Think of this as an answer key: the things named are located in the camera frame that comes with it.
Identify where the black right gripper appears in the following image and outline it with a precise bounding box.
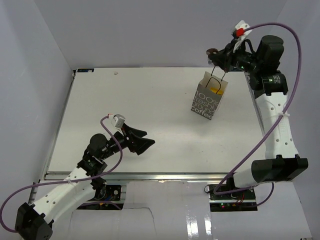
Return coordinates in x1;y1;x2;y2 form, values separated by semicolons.
209;38;261;75

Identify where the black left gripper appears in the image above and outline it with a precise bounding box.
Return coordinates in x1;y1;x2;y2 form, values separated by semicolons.
100;123;155;160

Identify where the brown chocolate bar wrapper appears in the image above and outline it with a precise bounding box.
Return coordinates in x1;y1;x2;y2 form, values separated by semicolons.
206;48;219;66

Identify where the large yellow M&M packet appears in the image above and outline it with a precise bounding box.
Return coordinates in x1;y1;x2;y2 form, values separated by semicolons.
210;87;224;95

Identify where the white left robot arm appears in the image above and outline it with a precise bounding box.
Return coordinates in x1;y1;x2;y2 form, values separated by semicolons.
14;124;155;240

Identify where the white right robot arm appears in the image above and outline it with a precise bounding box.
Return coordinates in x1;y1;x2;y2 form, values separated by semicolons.
207;35;309;200

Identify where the brown paper coffee bag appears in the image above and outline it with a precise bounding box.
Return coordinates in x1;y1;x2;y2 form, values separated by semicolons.
190;67;228;121

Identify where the blue label left corner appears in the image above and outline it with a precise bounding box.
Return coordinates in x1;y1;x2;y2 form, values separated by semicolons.
76;68;95;73

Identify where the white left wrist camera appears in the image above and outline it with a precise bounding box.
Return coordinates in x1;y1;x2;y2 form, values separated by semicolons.
107;114;126;130

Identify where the aluminium front rail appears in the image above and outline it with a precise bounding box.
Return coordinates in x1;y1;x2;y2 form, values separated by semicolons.
43;171;283;185

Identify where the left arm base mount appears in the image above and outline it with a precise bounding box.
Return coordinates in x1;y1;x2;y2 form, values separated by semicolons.
80;185;122;207

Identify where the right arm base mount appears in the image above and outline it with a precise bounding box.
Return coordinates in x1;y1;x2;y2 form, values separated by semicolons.
203;184;258;213

